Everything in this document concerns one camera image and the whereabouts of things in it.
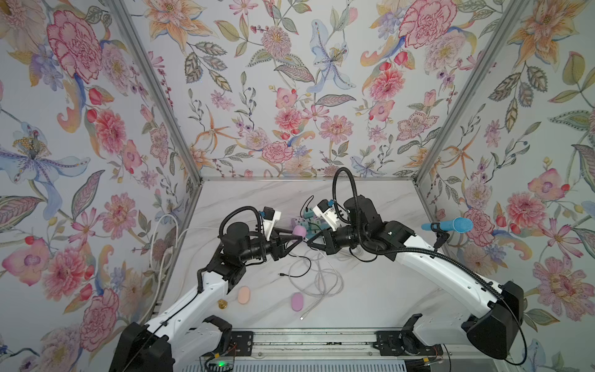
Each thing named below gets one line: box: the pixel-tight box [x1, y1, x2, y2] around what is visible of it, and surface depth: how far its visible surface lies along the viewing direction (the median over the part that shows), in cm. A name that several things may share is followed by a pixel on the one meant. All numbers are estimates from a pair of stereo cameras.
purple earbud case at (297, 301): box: [291, 292, 304, 312], surface depth 85 cm
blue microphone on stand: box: [421, 217, 474, 251], surface depth 81 cm
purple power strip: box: [290, 217, 303, 229], surface depth 103 cm
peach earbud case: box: [237, 285, 251, 305], surface depth 85 cm
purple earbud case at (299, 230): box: [292, 224, 307, 238], surface depth 71 cm
